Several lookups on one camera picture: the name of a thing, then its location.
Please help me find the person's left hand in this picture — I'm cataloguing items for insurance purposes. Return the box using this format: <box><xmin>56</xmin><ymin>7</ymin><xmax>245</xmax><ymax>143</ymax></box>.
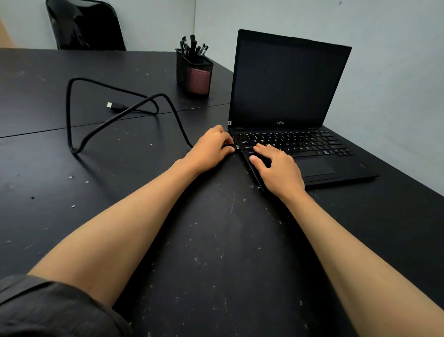
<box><xmin>181</xmin><ymin>125</ymin><xmax>236</xmax><ymax>176</ymax></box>

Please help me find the black laptop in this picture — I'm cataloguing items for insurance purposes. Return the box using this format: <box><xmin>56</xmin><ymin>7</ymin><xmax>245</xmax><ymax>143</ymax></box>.
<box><xmin>227</xmin><ymin>29</ymin><xmax>380</xmax><ymax>192</ymax></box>

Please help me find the brown wooden panel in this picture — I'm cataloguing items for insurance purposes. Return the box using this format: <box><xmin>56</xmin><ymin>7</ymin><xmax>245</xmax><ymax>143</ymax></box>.
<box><xmin>0</xmin><ymin>19</ymin><xmax>16</xmax><ymax>49</ymax></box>

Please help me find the person's right hand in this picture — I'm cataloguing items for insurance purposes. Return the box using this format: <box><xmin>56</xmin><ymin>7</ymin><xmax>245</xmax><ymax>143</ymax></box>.
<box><xmin>249</xmin><ymin>143</ymin><xmax>306</xmax><ymax>203</ymax></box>

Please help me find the dark grey shirt sleeve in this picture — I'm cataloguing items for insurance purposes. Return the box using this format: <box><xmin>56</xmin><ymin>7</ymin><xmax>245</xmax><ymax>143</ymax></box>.
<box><xmin>0</xmin><ymin>274</ymin><xmax>133</xmax><ymax>337</ymax></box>

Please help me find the black chair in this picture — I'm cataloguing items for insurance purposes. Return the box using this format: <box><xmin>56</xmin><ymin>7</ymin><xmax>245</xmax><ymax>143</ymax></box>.
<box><xmin>45</xmin><ymin>0</ymin><xmax>126</xmax><ymax>51</ymax></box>

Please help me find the person's right forearm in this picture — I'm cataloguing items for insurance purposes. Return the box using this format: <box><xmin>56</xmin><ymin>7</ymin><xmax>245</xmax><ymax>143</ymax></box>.
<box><xmin>277</xmin><ymin>189</ymin><xmax>444</xmax><ymax>337</ymax></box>

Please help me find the bunch of black pens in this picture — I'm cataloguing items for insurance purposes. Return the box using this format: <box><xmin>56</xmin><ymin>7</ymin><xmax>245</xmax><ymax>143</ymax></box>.
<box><xmin>179</xmin><ymin>34</ymin><xmax>209</xmax><ymax>65</ymax></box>

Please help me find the black mesh pen holder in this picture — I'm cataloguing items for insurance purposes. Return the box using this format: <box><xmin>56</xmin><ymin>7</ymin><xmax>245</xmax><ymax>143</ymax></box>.
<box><xmin>175</xmin><ymin>49</ymin><xmax>214</xmax><ymax>96</ymax></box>

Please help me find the red paper pad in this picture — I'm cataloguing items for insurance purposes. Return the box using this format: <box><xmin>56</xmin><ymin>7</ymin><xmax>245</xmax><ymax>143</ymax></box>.
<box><xmin>187</xmin><ymin>67</ymin><xmax>211</xmax><ymax>94</ymax></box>

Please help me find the black cable with plugs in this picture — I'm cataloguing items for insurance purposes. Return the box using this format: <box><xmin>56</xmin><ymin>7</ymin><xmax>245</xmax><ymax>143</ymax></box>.
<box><xmin>66</xmin><ymin>77</ymin><xmax>241</xmax><ymax>156</ymax></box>

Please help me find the person's left forearm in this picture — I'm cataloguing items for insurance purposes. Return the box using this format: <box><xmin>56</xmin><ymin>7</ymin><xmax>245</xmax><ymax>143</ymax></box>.
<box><xmin>28</xmin><ymin>158</ymin><xmax>202</xmax><ymax>308</ymax></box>

